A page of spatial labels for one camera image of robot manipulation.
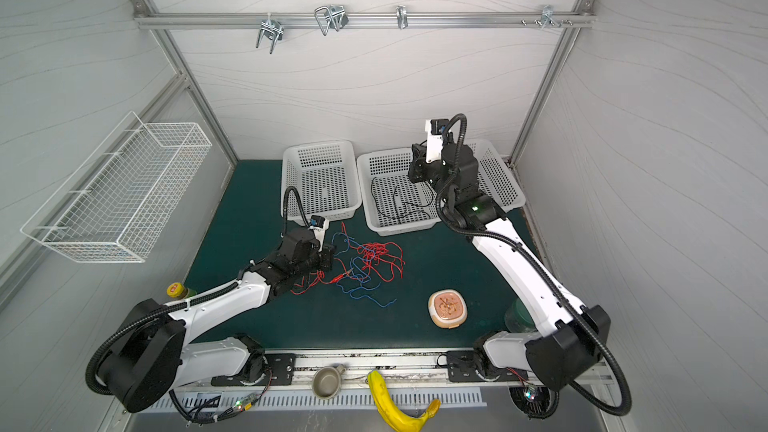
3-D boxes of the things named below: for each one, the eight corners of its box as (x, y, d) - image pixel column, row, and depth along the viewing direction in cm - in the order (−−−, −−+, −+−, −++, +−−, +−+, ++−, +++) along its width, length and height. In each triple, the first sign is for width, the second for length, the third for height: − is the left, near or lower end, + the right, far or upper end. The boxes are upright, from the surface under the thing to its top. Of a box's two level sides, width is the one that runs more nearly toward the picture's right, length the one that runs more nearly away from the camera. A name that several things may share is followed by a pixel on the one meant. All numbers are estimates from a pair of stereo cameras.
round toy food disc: (429, 328, 81) (429, 326, 79) (426, 291, 87) (427, 288, 86) (469, 328, 81) (470, 326, 79) (463, 291, 87) (464, 288, 85)
